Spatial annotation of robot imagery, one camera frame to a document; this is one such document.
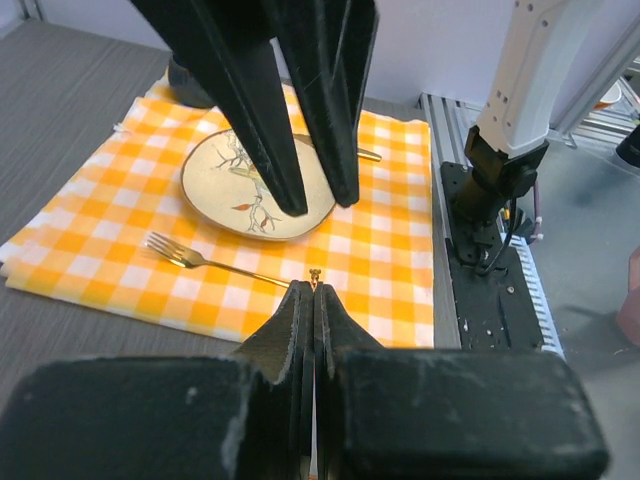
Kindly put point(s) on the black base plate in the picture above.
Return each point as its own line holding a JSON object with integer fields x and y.
{"x": 494, "y": 311}

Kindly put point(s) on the gold fork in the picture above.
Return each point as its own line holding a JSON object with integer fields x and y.
{"x": 189, "y": 258}

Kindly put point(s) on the bird pattern plate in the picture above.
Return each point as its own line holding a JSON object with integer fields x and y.
{"x": 220, "y": 182}

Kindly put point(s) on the white cable duct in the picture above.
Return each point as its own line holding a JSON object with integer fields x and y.
{"x": 551, "y": 340}

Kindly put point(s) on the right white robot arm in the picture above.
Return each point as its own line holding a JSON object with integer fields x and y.
{"x": 508, "y": 141}

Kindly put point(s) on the yellow checkered cloth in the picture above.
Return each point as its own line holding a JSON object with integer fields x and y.
{"x": 169, "y": 223}

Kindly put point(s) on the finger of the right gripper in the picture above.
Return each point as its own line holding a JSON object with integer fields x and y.
{"x": 225, "y": 45}
{"x": 328, "y": 47}

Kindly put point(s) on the gold knife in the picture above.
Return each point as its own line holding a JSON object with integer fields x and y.
{"x": 362, "y": 153}

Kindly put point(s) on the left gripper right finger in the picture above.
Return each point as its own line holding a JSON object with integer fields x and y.
{"x": 393, "y": 413}

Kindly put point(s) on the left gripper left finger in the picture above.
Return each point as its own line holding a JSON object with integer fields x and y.
{"x": 244, "y": 415}

